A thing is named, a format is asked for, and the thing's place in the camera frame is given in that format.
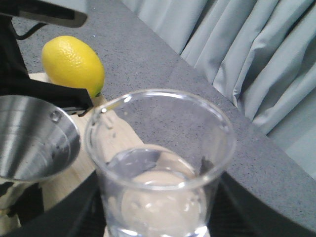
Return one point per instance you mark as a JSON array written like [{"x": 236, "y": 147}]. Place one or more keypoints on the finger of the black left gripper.
[{"x": 19, "y": 203}]

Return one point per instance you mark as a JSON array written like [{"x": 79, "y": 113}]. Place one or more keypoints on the steel double jigger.
[{"x": 34, "y": 148}]

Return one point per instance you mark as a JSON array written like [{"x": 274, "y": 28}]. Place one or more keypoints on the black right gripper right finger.
[{"x": 238, "y": 213}]

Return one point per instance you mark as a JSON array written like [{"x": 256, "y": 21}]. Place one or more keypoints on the wooden cutting board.
[{"x": 74, "y": 160}]

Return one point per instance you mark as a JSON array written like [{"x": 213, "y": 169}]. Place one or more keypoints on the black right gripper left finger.
[{"x": 79, "y": 214}]

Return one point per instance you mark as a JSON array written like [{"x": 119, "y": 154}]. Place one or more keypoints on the glass measuring beaker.
[{"x": 159, "y": 156}]

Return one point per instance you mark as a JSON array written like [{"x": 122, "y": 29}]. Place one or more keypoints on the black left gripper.
[{"x": 14, "y": 79}]

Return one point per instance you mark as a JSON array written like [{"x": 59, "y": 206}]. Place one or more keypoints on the yellow lemon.
[{"x": 71, "y": 62}]

